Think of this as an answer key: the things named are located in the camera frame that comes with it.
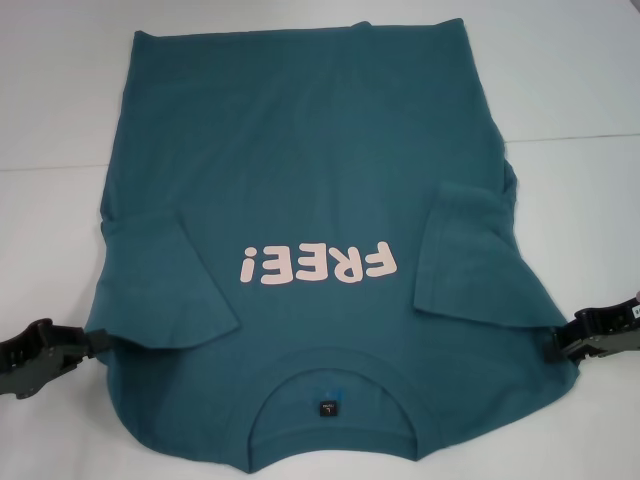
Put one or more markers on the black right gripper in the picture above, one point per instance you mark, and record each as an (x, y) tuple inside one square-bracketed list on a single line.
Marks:
[(605, 330)]

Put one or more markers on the blue t-shirt with pink print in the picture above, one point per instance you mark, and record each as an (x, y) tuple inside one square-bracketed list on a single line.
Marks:
[(325, 150)]

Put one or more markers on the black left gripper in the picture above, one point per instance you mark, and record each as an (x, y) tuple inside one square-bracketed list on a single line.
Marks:
[(40, 355)]

